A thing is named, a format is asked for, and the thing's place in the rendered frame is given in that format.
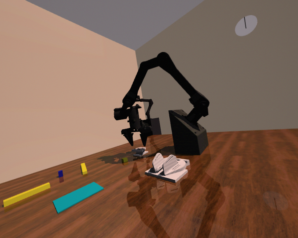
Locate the yellow flat bar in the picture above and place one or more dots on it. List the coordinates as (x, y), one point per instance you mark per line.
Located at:
(84, 170)

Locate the teal rectangular plate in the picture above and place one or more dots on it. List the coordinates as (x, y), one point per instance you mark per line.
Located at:
(76, 196)

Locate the pink rectangular plate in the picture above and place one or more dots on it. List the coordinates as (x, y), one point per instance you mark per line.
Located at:
(172, 177)

